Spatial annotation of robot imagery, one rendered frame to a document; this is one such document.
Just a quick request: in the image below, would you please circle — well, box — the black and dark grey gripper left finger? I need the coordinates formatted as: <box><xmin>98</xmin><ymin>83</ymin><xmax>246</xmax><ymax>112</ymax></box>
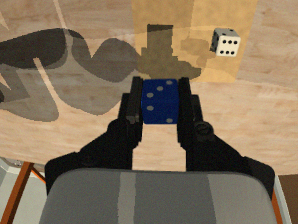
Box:
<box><xmin>44</xmin><ymin>76</ymin><xmax>143</xmax><ymax>195</ymax></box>

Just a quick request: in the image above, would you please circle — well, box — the white die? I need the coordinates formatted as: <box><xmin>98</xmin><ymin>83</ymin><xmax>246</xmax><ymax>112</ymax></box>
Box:
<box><xmin>212</xmin><ymin>28</ymin><xmax>241</xmax><ymax>57</ymax></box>

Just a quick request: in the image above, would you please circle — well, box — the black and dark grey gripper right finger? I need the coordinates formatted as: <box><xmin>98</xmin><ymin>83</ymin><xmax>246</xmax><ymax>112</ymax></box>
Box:
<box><xmin>176</xmin><ymin>77</ymin><xmax>275</xmax><ymax>201</ymax></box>

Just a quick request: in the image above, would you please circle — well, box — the dark blue die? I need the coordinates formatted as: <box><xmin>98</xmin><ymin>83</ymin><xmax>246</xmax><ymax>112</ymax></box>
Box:
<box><xmin>141</xmin><ymin>79</ymin><xmax>179</xmax><ymax>125</ymax></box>

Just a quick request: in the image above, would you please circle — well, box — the tan flat mat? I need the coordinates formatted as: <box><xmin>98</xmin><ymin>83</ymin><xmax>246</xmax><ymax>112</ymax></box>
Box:
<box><xmin>131</xmin><ymin>0</ymin><xmax>258</xmax><ymax>83</ymax></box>

